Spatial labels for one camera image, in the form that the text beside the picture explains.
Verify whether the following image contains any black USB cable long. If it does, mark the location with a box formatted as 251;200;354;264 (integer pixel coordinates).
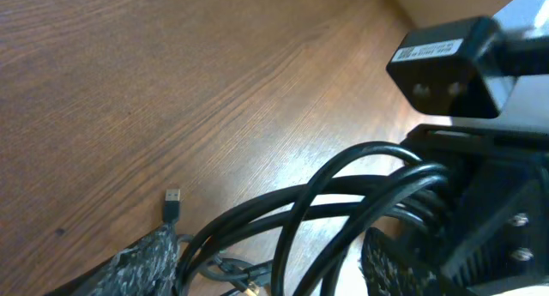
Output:
171;142;454;295

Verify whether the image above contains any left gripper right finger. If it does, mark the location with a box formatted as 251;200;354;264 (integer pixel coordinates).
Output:
360;227;429;296

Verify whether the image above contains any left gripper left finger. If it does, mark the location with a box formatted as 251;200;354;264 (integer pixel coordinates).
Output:
49;224;179;296

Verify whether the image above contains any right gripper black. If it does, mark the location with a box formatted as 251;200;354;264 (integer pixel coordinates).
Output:
399;124;548;295

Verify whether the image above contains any black USB cable short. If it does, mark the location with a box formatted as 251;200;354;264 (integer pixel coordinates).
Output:
199;251;273;295

